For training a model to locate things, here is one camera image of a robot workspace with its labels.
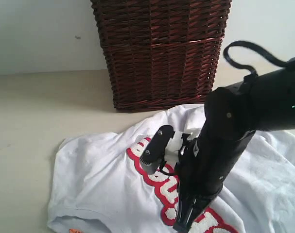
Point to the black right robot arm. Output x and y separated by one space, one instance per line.
233 114

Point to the white t-shirt with red lettering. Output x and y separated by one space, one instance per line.
99 186

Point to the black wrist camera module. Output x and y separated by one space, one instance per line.
153 156

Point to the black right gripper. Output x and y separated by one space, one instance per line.
196 189

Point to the dark brown wicker basket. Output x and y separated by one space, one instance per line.
160 53

